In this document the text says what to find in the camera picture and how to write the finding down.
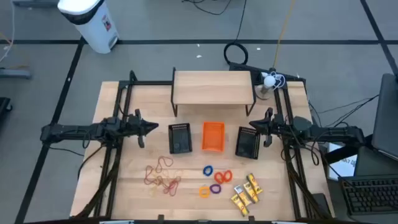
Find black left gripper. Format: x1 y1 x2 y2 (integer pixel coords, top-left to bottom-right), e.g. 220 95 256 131
126 109 159 149

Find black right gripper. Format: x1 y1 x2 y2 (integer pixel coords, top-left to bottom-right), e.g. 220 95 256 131
249 107 284 148

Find yellow Crayola crayon pack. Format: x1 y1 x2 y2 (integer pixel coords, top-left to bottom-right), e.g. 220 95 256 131
246 173 264 195
243 181 259 204
233 184 252 207
230 194 251 217

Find orange coil hair tie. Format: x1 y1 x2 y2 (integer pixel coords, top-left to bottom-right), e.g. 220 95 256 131
198 185 211 199

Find white bulb desk lamp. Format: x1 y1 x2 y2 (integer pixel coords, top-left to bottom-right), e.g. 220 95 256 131
254 74 277 101

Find black plastic mesh basket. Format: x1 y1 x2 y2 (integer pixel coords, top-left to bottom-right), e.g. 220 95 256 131
234 126 261 161
168 123 193 155

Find orange plastic mesh basket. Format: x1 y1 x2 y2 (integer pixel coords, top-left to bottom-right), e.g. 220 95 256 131
201 121 226 153

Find wooden shelf riser black legs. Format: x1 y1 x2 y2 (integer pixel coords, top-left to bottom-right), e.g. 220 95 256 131
170 67 257 118

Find black metal bar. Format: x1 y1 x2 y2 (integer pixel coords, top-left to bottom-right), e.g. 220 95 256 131
323 134 374 165

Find white paper sign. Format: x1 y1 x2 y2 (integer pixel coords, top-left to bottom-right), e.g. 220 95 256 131
326 142 358 182

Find small black flat device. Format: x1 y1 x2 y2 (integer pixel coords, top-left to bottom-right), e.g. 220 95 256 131
312 192 332 218

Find white trash can black rim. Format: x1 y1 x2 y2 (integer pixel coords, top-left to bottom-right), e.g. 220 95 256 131
57 0 120 55

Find grey laptop computer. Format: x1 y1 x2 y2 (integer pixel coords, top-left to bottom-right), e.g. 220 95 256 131
354 73 398 178

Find black computer keyboard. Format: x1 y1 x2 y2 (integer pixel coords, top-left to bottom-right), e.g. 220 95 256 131
338 174 398 217

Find grey floor bar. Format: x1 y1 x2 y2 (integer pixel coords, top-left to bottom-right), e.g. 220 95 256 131
0 67 32 80

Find black chair base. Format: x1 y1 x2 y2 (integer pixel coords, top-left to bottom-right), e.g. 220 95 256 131
0 96 13 125

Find white lamp cable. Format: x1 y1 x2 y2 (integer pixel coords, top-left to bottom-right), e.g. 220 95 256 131
260 70 287 91

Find black hanging cable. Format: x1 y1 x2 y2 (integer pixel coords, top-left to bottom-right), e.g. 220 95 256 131
76 144 105 181

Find coiled black floor cable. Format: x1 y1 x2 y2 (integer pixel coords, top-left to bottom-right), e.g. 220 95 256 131
223 0 249 66

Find yellow floor cable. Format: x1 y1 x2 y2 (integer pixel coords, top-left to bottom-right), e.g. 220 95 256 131
272 0 296 70

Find black cable bundle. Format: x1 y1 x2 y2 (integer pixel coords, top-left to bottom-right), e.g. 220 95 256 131
309 94 381 125

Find thin orange floor cable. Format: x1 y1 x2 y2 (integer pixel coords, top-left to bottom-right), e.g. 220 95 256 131
0 30 31 70

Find white floor cable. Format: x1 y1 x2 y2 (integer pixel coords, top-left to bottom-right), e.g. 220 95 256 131
0 0 16 63

